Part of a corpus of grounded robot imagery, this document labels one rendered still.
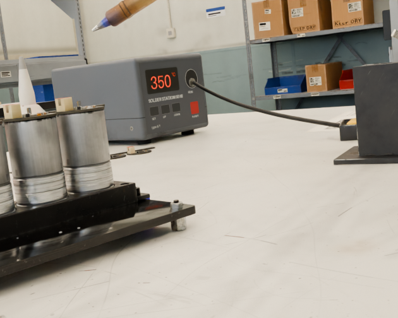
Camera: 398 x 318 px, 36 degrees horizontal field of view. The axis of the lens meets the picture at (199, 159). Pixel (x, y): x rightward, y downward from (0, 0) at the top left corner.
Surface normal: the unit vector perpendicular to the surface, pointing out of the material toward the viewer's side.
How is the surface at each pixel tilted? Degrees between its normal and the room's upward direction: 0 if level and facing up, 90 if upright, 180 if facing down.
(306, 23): 89
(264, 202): 0
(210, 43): 90
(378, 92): 90
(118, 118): 90
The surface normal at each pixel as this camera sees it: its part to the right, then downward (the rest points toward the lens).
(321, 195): -0.11, -0.98
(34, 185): 0.11, 0.13
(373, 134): -0.46, 0.18
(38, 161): 0.36, 0.09
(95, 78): -0.64, 0.18
